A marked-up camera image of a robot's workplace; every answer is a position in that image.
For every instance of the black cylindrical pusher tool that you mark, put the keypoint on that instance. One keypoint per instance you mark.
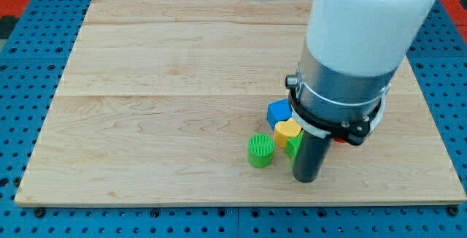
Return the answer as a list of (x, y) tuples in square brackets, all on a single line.
[(310, 157)]

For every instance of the blue cube block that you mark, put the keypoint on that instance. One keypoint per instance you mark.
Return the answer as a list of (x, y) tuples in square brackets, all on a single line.
[(278, 111)]

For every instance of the wooden board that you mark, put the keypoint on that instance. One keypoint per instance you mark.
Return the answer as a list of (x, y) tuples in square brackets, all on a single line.
[(158, 100)]

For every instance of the yellow heart block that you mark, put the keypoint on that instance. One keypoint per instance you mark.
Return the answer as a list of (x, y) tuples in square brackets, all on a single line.
[(285, 130)]

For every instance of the green angular block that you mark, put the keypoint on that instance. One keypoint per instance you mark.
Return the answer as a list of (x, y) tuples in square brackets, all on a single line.
[(292, 147)]

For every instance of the green circle block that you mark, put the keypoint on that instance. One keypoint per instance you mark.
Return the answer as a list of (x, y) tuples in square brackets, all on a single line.
[(260, 150)]

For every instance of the red block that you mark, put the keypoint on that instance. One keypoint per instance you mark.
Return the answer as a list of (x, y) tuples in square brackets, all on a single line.
[(339, 140)]

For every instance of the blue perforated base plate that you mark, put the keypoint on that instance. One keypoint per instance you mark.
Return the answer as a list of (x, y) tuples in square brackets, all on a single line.
[(32, 61)]

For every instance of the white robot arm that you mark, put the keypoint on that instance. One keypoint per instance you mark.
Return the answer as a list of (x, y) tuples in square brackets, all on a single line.
[(351, 51)]

